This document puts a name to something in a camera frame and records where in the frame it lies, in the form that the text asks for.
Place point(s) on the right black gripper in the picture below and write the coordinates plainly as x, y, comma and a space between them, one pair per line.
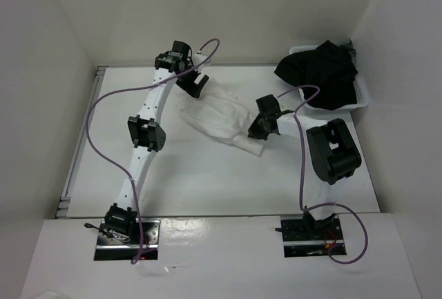
255, 132

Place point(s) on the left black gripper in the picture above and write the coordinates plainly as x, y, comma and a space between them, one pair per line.
191, 88

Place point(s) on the white skirt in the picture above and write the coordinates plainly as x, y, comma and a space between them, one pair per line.
220, 115

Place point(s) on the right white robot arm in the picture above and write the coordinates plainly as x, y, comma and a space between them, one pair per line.
327, 146

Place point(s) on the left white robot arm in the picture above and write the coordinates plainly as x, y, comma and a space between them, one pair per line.
148, 138

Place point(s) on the black skirt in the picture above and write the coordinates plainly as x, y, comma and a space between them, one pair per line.
328, 67

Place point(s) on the white plastic basket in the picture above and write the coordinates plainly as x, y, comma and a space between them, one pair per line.
360, 88

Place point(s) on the grey garment in basket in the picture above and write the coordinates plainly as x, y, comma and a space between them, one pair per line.
349, 47

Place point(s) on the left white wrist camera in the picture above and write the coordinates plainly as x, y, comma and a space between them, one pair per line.
199, 61

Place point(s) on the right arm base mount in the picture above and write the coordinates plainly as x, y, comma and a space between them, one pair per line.
303, 236

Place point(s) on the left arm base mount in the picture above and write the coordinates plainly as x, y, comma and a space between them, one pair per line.
112, 246

